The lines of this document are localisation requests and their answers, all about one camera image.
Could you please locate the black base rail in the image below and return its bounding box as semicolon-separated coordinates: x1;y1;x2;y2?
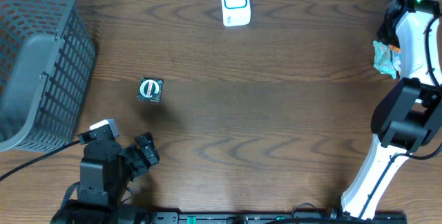
147;212;408;224

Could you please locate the orange Kleenex tissue pack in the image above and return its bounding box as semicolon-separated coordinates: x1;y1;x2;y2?
389;45;401;53

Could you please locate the grey plastic mesh basket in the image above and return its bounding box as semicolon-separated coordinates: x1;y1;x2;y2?
1;0;96;153

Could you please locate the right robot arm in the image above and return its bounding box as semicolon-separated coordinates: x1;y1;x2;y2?
330;0;441;223

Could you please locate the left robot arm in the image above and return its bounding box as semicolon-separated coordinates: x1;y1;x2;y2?
50;131;160;224

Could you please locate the light green tissue pack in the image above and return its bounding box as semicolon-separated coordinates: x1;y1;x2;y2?
372;41;401;80

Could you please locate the green Zam-Buk box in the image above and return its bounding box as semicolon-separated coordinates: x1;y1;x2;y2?
137;77;164;103

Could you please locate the white barcode scanner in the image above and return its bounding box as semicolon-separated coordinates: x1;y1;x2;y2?
221;0;251;27

